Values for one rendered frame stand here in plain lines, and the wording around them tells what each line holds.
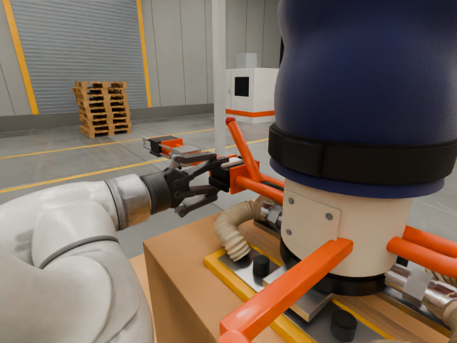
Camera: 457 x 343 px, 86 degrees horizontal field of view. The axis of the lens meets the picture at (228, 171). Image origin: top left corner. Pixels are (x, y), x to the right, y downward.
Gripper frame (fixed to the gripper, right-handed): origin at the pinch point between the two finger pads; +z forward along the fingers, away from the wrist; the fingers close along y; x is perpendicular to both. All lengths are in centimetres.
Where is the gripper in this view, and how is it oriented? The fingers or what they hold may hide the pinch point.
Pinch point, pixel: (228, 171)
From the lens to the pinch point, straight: 57.3
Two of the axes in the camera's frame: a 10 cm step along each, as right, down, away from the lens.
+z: 7.7, -2.2, 6.0
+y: 0.0, 9.4, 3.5
